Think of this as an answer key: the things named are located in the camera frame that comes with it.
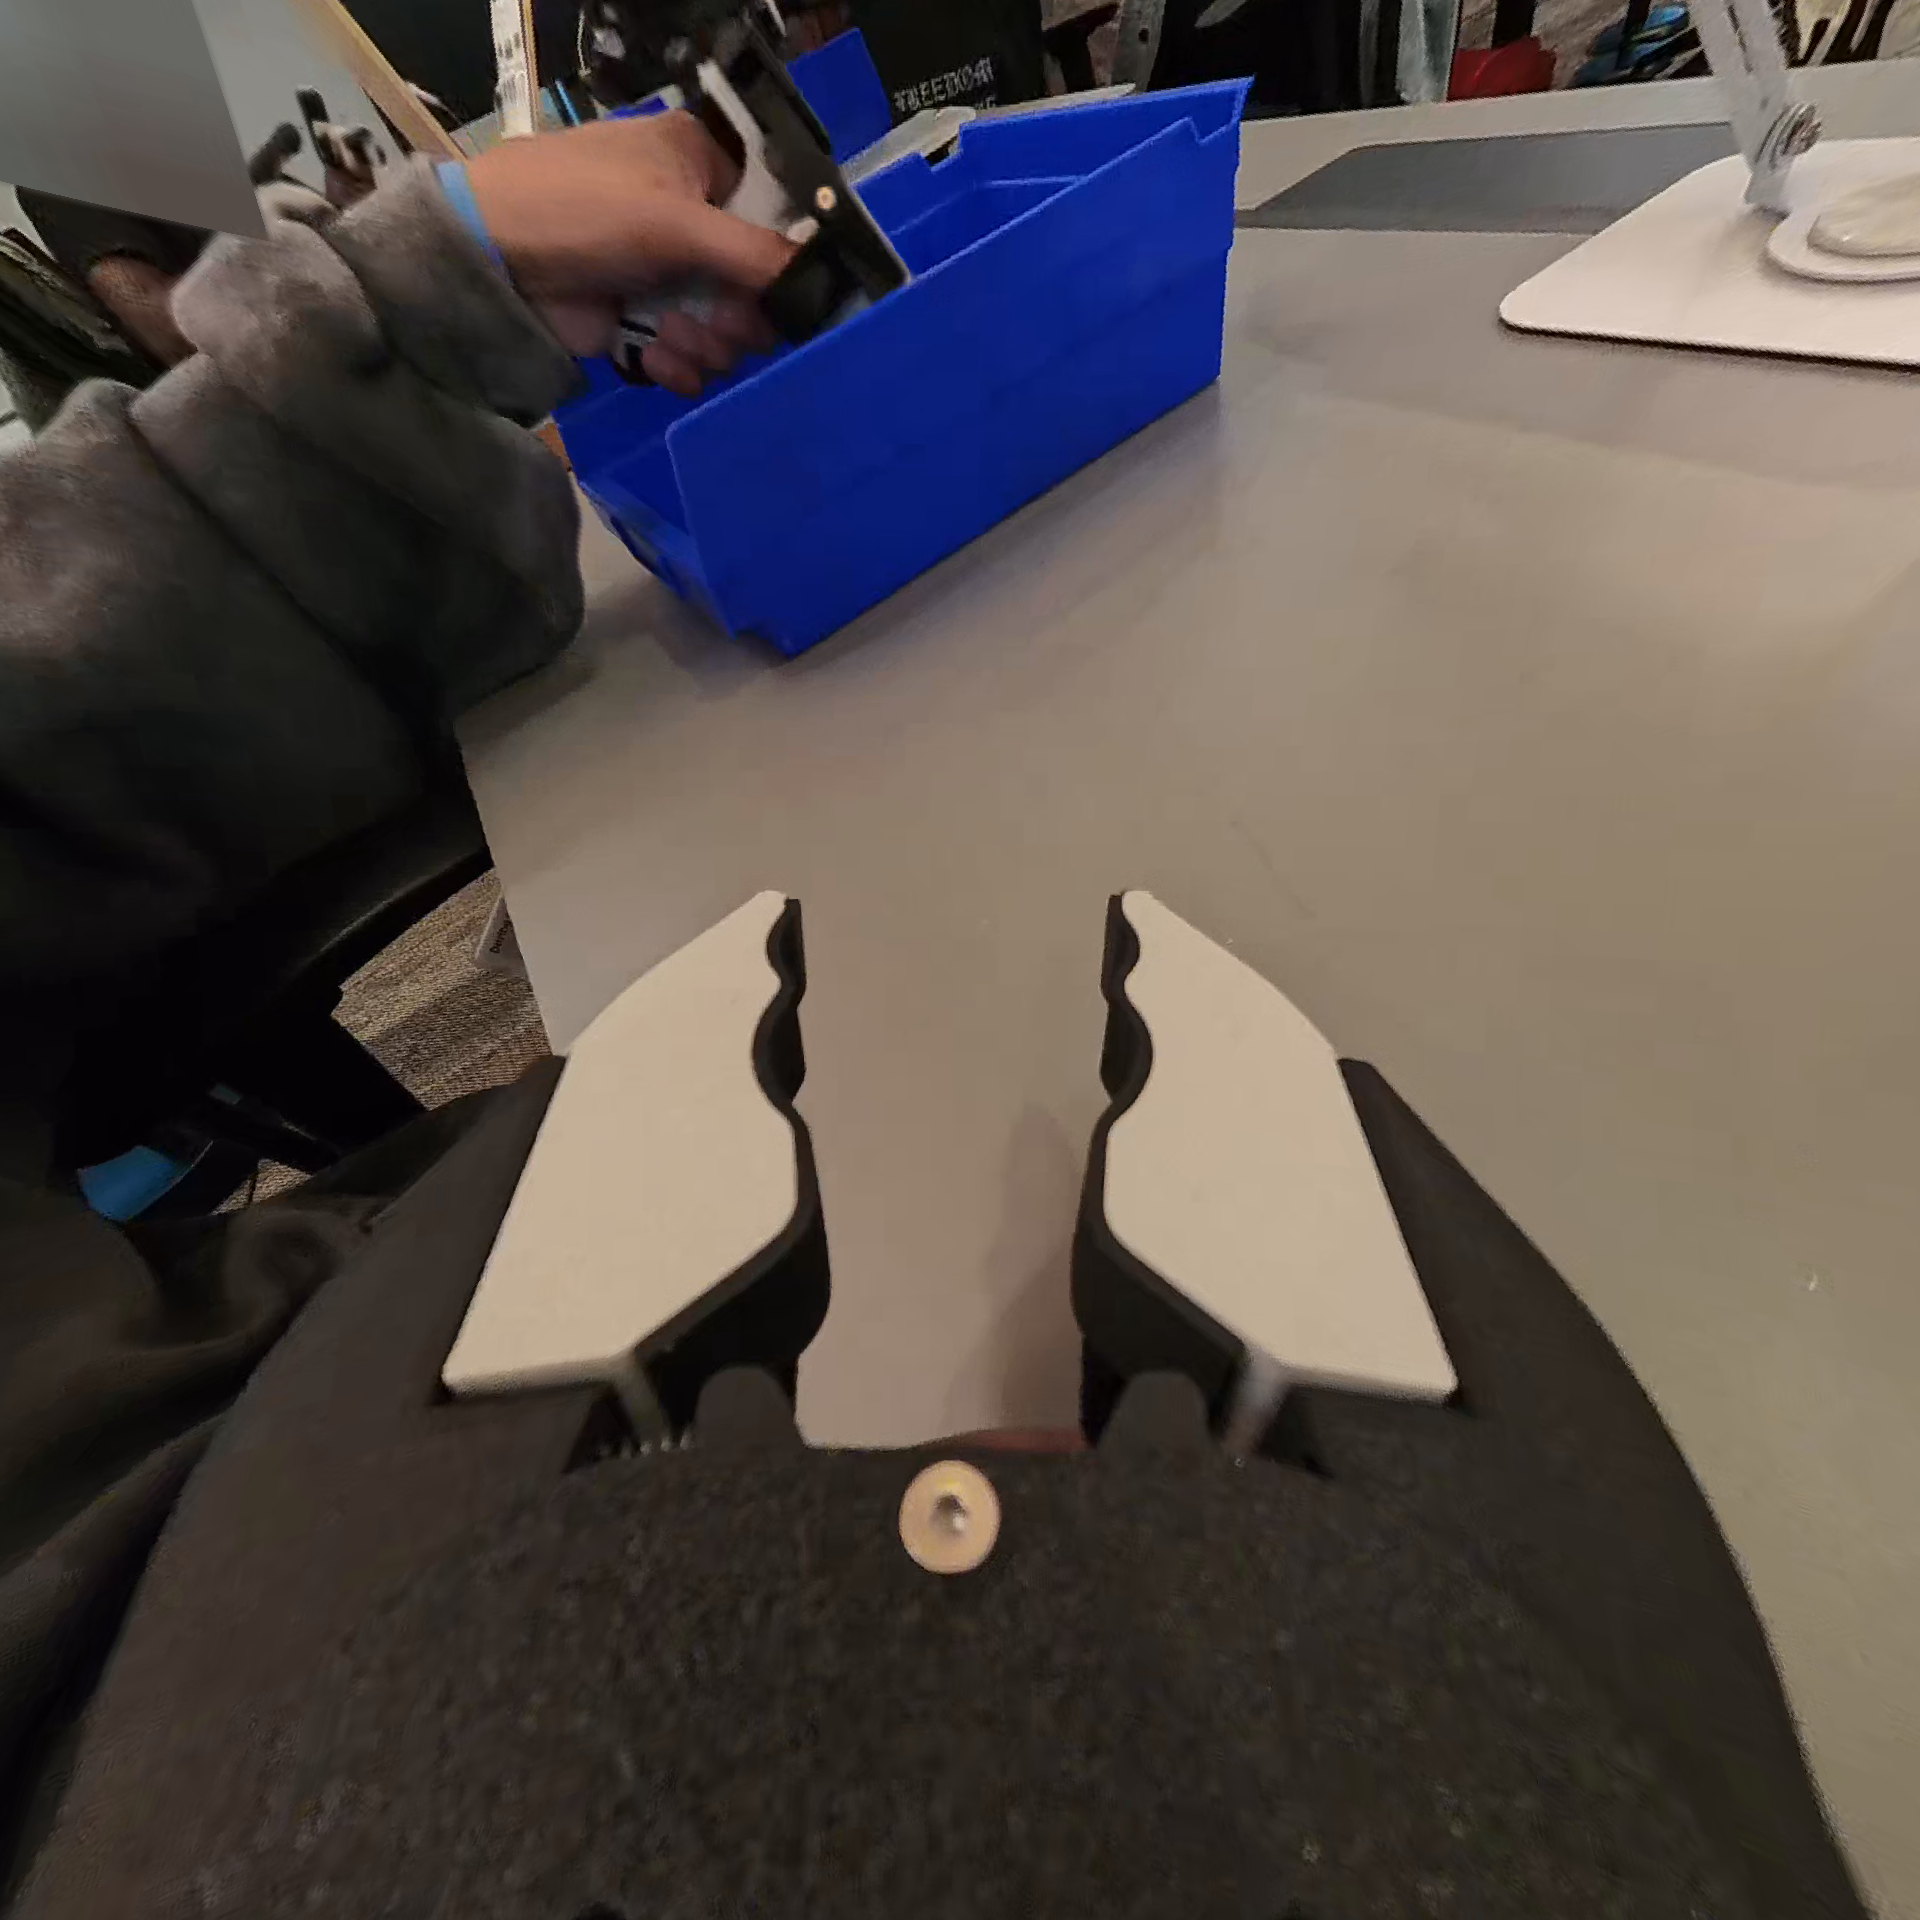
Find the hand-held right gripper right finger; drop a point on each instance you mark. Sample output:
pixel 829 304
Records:
pixel 1276 1199

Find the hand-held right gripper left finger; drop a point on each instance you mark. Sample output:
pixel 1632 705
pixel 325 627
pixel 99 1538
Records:
pixel 645 1199

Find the person's left forearm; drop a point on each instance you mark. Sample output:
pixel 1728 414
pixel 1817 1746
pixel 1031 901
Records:
pixel 270 525

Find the black desk chair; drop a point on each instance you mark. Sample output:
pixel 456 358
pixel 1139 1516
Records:
pixel 300 975

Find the grey desk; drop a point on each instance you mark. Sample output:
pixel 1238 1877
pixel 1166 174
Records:
pixel 1349 749

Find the person's left hand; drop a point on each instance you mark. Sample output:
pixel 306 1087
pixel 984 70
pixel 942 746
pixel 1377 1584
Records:
pixel 616 225

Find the red object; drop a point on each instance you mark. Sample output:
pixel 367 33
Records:
pixel 1498 67

